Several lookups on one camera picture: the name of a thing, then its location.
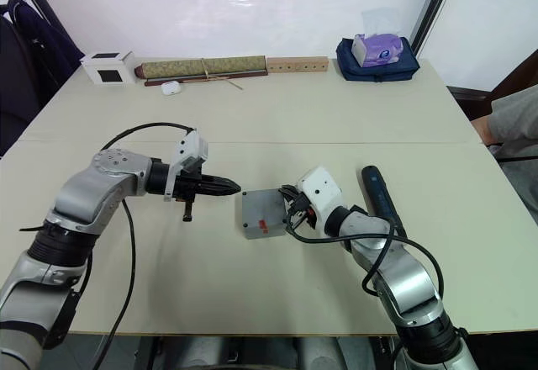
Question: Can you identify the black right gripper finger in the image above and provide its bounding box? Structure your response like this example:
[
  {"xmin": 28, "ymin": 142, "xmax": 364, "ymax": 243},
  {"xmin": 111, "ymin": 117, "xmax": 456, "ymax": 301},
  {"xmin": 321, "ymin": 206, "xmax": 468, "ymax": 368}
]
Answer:
[
  {"xmin": 278, "ymin": 183, "xmax": 303, "ymax": 204},
  {"xmin": 283, "ymin": 206, "xmax": 304, "ymax": 232}
]

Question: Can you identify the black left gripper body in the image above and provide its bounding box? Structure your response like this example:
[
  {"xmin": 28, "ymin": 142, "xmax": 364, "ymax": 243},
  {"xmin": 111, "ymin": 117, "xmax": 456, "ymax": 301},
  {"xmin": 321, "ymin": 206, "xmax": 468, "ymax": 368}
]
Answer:
[{"xmin": 171, "ymin": 171, "xmax": 206, "ymax": 224}]

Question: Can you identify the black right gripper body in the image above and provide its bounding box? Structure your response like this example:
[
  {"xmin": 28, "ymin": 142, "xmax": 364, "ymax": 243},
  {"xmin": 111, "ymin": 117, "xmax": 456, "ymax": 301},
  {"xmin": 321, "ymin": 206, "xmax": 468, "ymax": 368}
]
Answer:
[{"xmin": 293, "ymin": 193, "xmax": 319, "ymax": 231}]

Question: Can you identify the grey plastic box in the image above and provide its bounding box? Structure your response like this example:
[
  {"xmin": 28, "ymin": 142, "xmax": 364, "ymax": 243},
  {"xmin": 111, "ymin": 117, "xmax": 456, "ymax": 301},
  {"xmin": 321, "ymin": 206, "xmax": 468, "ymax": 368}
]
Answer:
[{"xmin": 240, "ymin": 188, "xmax": 296, "ymax": 241}]

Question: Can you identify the dark blue electric screwdriver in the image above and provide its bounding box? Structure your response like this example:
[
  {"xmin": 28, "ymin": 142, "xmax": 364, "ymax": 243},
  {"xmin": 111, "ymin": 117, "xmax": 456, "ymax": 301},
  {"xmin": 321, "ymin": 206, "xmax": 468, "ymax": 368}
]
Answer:
[{"xmin": 361, "ymin": 165, "xmax": 409, "ymax": 241}]

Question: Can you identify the person's bare hand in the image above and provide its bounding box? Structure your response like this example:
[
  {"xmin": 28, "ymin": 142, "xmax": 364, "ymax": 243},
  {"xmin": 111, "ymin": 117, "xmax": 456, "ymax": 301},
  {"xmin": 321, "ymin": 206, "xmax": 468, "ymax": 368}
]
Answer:
[{"xmin": 469, "ymin": 116, "xmax": 499, "ymax": 145}]

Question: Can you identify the dark brown wooden rod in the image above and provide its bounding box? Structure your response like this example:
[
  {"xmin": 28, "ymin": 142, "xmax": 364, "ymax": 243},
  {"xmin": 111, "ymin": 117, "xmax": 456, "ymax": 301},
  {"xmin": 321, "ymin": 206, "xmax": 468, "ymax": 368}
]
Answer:
[{"xmin": 144, "ymin": 71, "xmax": 237, "ymax": 88}]

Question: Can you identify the rolled green bamboo mat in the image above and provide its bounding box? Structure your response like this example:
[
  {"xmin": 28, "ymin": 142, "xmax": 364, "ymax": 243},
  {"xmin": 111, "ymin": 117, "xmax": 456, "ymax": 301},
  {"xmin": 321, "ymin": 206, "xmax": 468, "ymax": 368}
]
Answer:
[{"xmin": 135, "ymin": 54, "xmax": 269, "ymax": 82}]

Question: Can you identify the wooden block with holes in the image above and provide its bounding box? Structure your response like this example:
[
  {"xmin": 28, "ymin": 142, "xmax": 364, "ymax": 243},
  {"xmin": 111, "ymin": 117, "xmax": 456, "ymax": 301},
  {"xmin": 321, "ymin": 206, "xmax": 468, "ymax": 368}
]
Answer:
[{"xmin": 266, "ymin": 55, "xmax": 330, "ymax": 74}]

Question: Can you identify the white cube with black squares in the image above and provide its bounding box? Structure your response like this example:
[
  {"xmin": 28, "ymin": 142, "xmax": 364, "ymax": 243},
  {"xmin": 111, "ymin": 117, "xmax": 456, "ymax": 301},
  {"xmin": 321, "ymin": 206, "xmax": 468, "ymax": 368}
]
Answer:
[{"xmin": 79, "ymin": 50, "xmax": 136, "ymax": 87}]

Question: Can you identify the navy fabric pouch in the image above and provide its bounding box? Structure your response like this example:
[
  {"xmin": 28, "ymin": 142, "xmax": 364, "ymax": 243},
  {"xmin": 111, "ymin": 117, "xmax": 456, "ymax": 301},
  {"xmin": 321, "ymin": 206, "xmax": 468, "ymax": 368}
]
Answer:
[{"xmin": 335, "ymin": 36, "xmax": 421, "ymax": 82}]

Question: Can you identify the purple tissue pack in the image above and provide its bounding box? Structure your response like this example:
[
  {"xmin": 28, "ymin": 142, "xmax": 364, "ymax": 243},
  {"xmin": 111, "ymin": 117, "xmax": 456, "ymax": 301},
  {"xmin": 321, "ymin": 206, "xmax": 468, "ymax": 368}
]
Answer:
[{"xmin": 351, "ymin": 32, "xmax": 406, "ymax": 69}]

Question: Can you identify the black office chair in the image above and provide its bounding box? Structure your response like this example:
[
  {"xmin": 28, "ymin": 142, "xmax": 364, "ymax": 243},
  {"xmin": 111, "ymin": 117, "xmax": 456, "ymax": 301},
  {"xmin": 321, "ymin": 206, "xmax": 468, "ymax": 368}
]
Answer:
[{"xmin": 0, "ymin": 3, "xmax": 48, "ymax": 157}]

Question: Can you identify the dark brown wooden chair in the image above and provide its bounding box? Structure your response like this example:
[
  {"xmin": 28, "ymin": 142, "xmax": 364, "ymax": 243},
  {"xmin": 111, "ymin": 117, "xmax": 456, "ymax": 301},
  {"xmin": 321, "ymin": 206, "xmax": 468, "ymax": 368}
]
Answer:
[{"xmin": 446, "ymin": 47, "xmax": 538, "ymax": 121}]

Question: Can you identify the dark navy jacket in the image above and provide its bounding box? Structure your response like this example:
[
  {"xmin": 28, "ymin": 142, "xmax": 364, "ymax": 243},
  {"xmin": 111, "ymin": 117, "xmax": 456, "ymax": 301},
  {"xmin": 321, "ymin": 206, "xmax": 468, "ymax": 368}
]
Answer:
[{"xmin": 5, "ymin": 0, "xmax": 86, "ymax": 108}]

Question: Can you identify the person in grey clothing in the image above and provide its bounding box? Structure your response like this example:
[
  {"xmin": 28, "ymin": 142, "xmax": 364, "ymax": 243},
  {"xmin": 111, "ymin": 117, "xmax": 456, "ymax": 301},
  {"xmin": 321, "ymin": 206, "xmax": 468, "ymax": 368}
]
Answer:
[{"xmin": 486, "ymin": 89, "xmax": 538, "ymax": 233}]

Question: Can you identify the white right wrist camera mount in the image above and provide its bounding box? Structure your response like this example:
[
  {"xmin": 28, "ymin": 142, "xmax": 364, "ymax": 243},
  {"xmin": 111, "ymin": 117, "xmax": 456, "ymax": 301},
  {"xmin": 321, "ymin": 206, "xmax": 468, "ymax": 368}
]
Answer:
[{"xmin": 296, "ymin": 166, "xmax": 345, "ymax": 229}]

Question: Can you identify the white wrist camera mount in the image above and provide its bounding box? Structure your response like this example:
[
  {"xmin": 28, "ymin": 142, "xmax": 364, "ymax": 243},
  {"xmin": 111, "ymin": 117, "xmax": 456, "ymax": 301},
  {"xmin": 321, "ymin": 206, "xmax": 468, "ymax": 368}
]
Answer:
[
  {"xmin": 296, "ymin": 166, "xmax": 345, "ymax": 229},
  {"xmin": 163, "ymin": 129, "xmax": 209, "ymax": 203}
]

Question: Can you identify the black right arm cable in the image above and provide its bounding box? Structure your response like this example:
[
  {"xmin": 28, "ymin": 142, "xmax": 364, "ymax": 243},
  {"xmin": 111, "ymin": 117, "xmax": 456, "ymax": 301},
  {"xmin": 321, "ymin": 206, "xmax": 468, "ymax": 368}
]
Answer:
[{"xmin": 287, "ymin": 217, "xmax": 446, "ymax": 317}]

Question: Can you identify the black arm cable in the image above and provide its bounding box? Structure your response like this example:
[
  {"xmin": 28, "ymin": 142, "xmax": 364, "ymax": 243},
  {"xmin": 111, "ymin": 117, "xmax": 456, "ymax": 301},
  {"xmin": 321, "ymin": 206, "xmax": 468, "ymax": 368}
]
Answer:
[
  {"xmin": 91, "ymin": 122, "xmax": 198, "ymax": 370},
  {"xmin": 287, "ymin": 217, "xmax": 446, "ymax": 317}
]

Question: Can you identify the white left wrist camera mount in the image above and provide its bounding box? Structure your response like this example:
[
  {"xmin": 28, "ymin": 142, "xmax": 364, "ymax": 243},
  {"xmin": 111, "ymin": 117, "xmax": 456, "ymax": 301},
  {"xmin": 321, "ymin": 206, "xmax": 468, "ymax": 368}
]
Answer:
[{"xmin": 163, "ymin": 129, "xmax": 209, "ymax": 203}]

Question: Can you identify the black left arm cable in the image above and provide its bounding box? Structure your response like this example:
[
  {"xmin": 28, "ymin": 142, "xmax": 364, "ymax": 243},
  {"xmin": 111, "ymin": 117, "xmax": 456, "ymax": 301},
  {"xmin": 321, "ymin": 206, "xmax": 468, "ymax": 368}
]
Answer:
[{"xmin": 91, "ymin": 122, "xmax": 198, "ymax": 370}]

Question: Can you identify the straw string tie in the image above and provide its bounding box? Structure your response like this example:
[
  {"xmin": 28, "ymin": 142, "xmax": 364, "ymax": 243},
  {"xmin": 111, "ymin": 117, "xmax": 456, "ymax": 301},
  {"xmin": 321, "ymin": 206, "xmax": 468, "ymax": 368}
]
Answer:
[{"xmin": 200, "ymin": 57, "xmax": 245, "ymax": 92}]

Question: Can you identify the dark window frame bar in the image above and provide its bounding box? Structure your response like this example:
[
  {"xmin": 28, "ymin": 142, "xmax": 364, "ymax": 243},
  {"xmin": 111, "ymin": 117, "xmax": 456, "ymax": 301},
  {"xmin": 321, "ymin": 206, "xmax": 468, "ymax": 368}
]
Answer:
[
  {"xmin": 21, "ymin": 0, "xmax": 84, "ymax": 59},
  {"xmin": 410, "ymin": 0, "xmax": 460, "ymax": 54}
]

